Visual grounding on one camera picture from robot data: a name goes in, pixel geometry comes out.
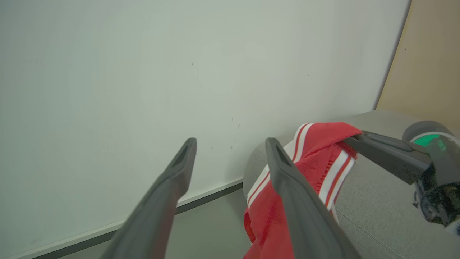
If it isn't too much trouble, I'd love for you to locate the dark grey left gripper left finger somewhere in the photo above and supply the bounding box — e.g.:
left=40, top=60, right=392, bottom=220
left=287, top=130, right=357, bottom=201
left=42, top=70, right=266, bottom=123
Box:
left=101, top=137, right=198, bottom=259

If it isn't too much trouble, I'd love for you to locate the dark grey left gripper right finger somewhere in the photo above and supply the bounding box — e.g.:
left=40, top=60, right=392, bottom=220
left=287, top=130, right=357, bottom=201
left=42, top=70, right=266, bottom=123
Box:
left=265, top=137, right=362, bottom=259

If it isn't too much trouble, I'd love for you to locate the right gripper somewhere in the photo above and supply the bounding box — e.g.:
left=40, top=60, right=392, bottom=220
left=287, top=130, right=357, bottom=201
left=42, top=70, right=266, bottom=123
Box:
left=343, top=120, right=460, bottom=236

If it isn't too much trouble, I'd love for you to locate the red and white garment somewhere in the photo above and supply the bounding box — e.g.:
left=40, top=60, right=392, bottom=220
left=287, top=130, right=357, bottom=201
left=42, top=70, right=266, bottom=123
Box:
left=243, top=122, right=363, bottom=259

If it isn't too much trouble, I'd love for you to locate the grey fabric sofa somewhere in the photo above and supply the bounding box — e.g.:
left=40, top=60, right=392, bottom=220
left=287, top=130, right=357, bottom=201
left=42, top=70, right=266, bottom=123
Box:
left=243, top=110, right=460, bottom=259

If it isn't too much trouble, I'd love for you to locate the white and black baseboard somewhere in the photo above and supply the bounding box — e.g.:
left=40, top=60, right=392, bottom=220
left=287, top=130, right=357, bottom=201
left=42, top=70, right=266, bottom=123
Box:
left=0, top=178, right=245, bottom=259

